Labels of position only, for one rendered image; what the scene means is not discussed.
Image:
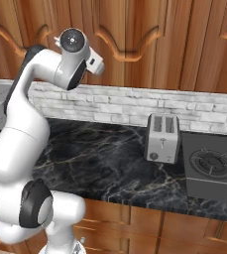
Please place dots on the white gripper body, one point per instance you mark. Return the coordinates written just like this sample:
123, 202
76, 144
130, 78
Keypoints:
100, 67

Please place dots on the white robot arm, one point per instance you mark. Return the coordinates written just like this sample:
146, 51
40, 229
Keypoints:
17, 145

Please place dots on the wooden base cabinet door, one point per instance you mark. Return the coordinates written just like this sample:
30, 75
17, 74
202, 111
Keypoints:
101, 241
191, 248

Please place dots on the silver two-slot toaster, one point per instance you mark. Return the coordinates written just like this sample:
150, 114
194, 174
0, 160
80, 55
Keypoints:
162, 142

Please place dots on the wooden drawer front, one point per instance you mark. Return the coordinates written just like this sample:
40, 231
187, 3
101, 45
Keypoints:
146, 221
106, 215
201, 229

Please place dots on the grey gas hob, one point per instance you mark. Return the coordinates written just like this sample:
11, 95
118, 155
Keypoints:
210, 165

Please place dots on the wooden wall cabinet door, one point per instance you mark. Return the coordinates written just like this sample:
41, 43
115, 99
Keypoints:
135, 29
6, 20
214, 49

